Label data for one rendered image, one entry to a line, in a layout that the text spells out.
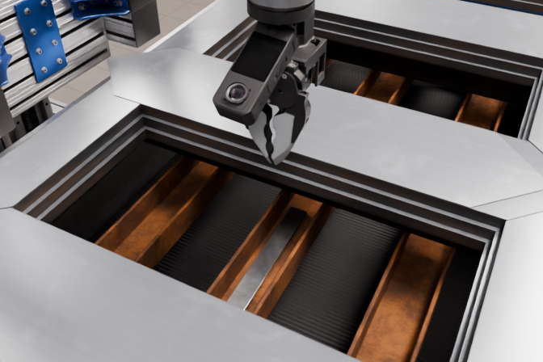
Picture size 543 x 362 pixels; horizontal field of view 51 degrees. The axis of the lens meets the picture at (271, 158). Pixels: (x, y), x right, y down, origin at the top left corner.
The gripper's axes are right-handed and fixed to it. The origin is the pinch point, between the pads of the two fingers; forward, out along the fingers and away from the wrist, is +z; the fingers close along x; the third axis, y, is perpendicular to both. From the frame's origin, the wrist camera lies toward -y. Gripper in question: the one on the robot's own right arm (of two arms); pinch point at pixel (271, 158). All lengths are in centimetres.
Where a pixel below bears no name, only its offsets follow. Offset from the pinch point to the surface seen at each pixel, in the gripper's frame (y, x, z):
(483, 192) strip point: 12.7, -24.5, 5.8
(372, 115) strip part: 22.9, -5.8, 5.8
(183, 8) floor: 197, 156, 93
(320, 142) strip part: 12.8, -1.4, 5.8
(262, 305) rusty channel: -6.7, -2.0, 20.4
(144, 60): 20.4, 35.8, 5.7
